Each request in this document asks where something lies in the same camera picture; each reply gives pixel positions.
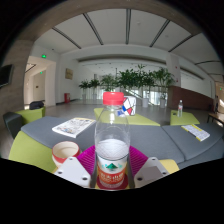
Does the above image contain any long wooden bench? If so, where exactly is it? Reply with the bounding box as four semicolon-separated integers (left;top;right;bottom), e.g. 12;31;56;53
207;111;224;128

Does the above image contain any white printed magazine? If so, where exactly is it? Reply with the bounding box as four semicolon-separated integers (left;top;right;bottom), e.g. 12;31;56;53
51;117;97;139

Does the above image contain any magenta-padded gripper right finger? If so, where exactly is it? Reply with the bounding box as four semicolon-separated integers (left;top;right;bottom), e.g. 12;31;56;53
129;144;171;189

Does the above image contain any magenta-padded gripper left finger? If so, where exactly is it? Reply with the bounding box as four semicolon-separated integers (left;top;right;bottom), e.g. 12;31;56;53
53;144;98;189

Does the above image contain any small clear plastic bottle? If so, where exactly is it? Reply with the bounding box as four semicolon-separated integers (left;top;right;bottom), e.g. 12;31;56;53
176;99;184;118

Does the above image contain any framed wall picture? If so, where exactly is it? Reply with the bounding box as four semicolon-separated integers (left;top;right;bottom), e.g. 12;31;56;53
64;68;74;80

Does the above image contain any person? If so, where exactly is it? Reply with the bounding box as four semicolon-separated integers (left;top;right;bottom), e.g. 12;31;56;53
214;95;222;114

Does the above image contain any red floral mug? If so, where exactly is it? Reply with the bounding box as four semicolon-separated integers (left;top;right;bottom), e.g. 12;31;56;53
51;140;82;169

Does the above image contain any clear red-capped water bottle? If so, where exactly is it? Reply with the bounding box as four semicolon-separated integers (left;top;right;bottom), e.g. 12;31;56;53
94;91;131;190

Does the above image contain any yellow-edged open booklet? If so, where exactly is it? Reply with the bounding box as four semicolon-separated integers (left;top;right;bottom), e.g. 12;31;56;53
180;123;211;142

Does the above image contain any group of potted green plants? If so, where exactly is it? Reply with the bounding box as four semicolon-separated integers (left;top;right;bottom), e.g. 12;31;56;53
78;64;176;108

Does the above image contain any black wall screen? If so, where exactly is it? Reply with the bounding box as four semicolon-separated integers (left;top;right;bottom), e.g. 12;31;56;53
0;64;15;89

